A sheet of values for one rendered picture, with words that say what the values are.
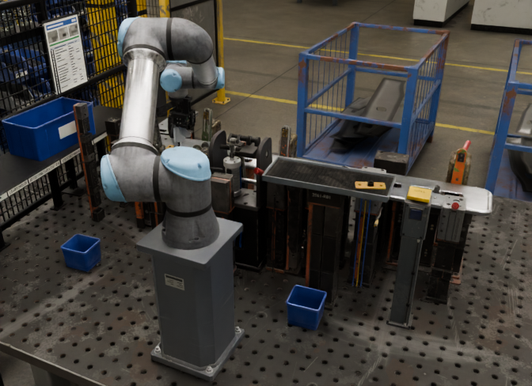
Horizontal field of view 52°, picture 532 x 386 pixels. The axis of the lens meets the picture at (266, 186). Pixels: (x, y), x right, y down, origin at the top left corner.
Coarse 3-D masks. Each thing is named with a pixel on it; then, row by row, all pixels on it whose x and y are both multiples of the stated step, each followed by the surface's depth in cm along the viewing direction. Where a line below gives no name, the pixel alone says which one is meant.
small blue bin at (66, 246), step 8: (72, 240) 198; (80, 240) 201; (88, 240) 200; (96, 240) 198; (64, 248) 192; (72, 248) 199; (80, 248) 203; (88, 248) 201; (96, 248) 196; (64, 256) 194; (72, 256) 193; (80, 256) 191; (88, 256) 192; (96, 256) 197; (72, 264) 195; (80, 264) 193; (88, 264) 193
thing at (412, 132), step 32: (352, 32) 462; (448, 32) 429; (352, 64) 356; (384, 64) 347; (416, 64) 347; (352, 96) 489; (384, 96) 424; (352, 128) 424; (384, 128) 402; (416, 128) 460; (320, 160) 397; (352, 160) 404
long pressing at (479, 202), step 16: (192, 144) 220; (272, 160) 208; (304, 160) 208; (400, 176) 196; (400, 192) 185; (432, 192) 186; (448, 192) 186; (464, 192) 186; (480, 192) 186; (480, 208) 176
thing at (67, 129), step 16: (32, 112) 210; (48, 112) 217; (64, 112) 225; (16, 128) 196; (32, 128) 192; (48, 128) 198; (64, 128) 205; (16, 144) 200; (32, 144) 196; (48, 144) 200; (64, 144) 207
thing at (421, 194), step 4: (412, 188) 154; (416, 188) 154; (420, 188) 154; (408, 192) 152; (412, 192) 152; (416, 192) 152; (420, 192) 152; (424, 192) 152; (428, 192) 152; (408, 196) 150; (412, 196) 150; (416, 196) 150; (420, 196) 150; (424, 196) 150; (428, 196) 150; (416, 200) 150; (420, 200) 150; (424, 200) 149; (428, 200) 149
